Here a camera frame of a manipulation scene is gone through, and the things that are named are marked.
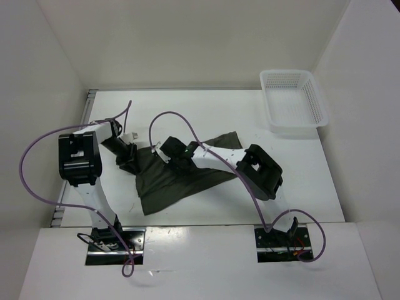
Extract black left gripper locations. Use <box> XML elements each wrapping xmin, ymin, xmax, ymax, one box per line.
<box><xmin>101</xmin><ymin>137</ymin><xmax>141</xmax><ymax>175</ymax></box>

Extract olive green shorts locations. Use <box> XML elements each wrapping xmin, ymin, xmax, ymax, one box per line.
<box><xmin>136</xmin><ymin>147</ymin><xmax>236</xmax><ymax>216</ymax></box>

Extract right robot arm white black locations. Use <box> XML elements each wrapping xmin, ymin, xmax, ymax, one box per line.
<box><xmin>155</xmin><ymin>137</ymin><xmax>298</xmax><ymax>246</ymax></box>

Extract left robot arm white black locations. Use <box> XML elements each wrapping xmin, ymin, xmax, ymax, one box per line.
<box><xmin>58</xmin><ymin>119</ymin><xmax>140</xmax><ymax>251</ymax></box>

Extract white perforated plastic basket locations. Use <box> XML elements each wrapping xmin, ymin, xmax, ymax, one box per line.
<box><xmin>259</xmin><ymin>69</ymin><xmax>329</xmax><ymax>133</ymax></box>

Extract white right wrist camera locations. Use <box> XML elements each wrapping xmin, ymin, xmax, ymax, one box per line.
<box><xmin>151</xmin><ymin>142</ymin><xmax>168</xmax><ymax>163</ymax></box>

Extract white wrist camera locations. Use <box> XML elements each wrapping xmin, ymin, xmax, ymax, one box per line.
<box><xmin>120</xmin><ymin>132</ymin><xmax>138</xmax><ymax>144</ymax></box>
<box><xmin>151</xmin><ymin>142</ymin><xmax>168</xmax><ymax>163</ymax></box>

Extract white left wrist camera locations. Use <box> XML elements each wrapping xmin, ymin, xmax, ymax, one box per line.
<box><xmin>120</xmin><ymin>132</ymin><xmax>138</xmax><ymax>144</ymax></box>

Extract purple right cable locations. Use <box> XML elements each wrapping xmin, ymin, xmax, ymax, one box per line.
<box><xmin>148</xmin><ymin>111</ymin><xmax>328</xmax><ymax>263</ymax></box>

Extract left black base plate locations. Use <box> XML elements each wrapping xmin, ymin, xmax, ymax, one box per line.
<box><xmin>77</xmin><ymin>227</ymin><xmax>146</xmax><ymax>266</ymax></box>

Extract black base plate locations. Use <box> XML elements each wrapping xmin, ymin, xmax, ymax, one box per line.
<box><xmin>254</xmin><ymin>226</ymin><xmax>314</xmax><ymax>263</ymax></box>
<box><xmin>77</xmin><ymin>227</ymin><xmax>146</xmax><ymax>266</ymax></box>

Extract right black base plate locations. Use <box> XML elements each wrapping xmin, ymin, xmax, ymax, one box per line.
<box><xmin>254</xmin><ymin>226</ymin><xmax>314</xmax><ymax>263</ymax></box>

